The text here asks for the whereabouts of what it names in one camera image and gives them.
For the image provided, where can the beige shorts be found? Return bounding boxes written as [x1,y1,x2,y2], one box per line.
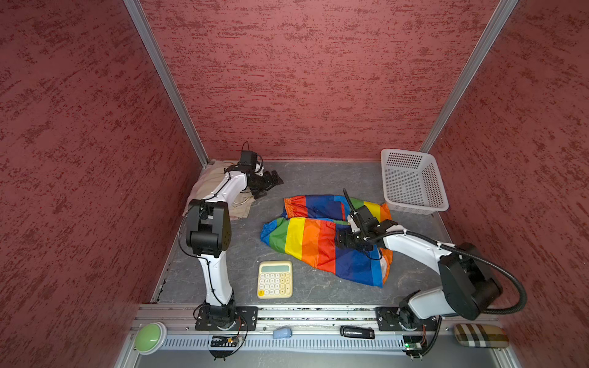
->
[183,159,256,221]

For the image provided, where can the multicolour striped shorts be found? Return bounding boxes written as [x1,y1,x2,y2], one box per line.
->
[260,195,393,288]

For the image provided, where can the white plastic basket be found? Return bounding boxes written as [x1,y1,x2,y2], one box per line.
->
[380,149,449,215]

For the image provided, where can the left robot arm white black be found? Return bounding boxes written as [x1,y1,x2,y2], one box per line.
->
[184,170,284,331]

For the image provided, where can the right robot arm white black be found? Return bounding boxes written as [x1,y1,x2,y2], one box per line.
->
[336,220,503,331]

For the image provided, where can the yellow calculator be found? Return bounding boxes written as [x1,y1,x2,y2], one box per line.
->
[257,261,293,299]

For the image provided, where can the black usb stick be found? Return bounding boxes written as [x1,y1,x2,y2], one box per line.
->
[340,326,375,340]

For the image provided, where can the right circuit board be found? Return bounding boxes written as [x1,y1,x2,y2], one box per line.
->
[402,335,428,354]

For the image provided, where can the circuit board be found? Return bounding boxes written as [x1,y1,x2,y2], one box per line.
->
[210,335,241,349]
[402,335,428,354]

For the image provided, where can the small blue object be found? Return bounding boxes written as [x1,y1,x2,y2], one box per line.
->
[272,327,292,340]

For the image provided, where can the left circuit board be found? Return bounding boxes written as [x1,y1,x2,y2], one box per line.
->
[210,335,241,349]

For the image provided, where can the plaid glasses case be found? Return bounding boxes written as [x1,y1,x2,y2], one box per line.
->
[453,324,510,349]

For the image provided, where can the green round button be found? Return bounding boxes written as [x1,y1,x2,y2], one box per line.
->
[133,321,167,355]

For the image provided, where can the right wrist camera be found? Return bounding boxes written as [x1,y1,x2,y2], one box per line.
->
[350,205,380,233]

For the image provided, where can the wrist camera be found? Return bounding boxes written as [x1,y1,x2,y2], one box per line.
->
[236,150,264,176]
[350,205,380,233]

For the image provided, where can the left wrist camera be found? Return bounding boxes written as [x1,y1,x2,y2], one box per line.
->
[236,150,264,176]

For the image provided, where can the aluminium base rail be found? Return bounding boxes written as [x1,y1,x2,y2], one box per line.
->
[115,304,521,367]

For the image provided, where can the black corrugated cable conduit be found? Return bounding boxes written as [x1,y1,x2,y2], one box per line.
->
[342,188,529,357]

